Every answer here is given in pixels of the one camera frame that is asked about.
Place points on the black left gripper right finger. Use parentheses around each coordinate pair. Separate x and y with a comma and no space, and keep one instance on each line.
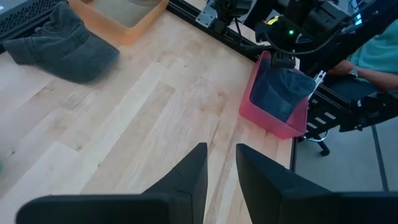
(264,186)

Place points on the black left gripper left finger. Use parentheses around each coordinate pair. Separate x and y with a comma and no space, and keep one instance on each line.
(186,186)

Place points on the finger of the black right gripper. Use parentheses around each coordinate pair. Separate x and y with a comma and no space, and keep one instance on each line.
(289,59)
(277,60)

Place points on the blue denim baseball cap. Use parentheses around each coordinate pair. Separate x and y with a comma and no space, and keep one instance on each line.
(280,93)

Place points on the dark grey baseball cap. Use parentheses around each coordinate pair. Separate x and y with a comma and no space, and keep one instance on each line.
(62,49)

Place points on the person's forearm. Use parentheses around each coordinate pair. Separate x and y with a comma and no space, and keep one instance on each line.
(376,77)

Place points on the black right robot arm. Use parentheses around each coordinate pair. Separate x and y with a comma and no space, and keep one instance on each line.
(326,15)

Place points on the white plastic clip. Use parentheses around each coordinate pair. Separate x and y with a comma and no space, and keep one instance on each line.
(319,76)

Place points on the red plastic bin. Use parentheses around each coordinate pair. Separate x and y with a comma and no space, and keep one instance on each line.
(267,121)

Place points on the silver wristwatch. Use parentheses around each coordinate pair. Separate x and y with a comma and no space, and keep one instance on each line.
(354,71)

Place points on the office chair base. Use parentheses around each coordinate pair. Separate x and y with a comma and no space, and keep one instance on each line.
(323,151)

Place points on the person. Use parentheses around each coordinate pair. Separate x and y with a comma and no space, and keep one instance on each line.
(379,46)

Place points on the black beam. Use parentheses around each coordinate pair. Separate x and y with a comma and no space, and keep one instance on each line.
(373,109)

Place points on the orange plastic bin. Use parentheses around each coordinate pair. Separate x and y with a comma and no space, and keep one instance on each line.
(124,34)

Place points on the black perforated computer case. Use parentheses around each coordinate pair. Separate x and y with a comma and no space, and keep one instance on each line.
(18,15)

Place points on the silver mounting bracket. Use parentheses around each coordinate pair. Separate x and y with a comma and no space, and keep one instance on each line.
(206,15)

